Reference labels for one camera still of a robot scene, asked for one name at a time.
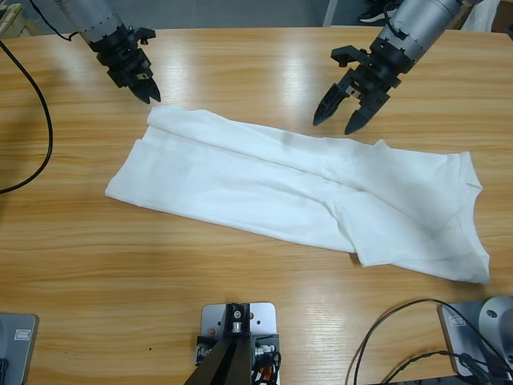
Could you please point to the black clamp with silver knob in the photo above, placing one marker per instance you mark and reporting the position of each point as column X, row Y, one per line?
column 264, row 349
column 205, row 353

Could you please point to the white metal pole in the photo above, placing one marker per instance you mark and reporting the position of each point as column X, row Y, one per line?
column 329, row 12

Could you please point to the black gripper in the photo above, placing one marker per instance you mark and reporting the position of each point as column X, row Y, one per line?
column 378, row 72
column 122, row 58

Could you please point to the white t-shirt with black logo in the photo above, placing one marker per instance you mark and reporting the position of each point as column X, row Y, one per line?
column 260, row 188

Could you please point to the black sneaker with white sole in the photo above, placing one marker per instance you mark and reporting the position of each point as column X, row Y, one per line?
column 370, row 16

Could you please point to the dark camera post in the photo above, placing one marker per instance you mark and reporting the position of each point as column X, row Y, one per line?
column 228, row 369

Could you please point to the white bag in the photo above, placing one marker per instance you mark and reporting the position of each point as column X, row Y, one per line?
column 483, row 16

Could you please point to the white mount block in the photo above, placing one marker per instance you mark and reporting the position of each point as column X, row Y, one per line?
column 264, row 317

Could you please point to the wooden pallet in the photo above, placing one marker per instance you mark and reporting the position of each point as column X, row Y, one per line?
column 16, row 24

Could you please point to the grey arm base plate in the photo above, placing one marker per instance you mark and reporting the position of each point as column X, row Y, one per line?
column 20, row 361
column 451, row 341

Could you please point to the black gripper side bracket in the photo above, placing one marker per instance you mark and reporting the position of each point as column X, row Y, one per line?
column 145, row 33
column 346, row 53

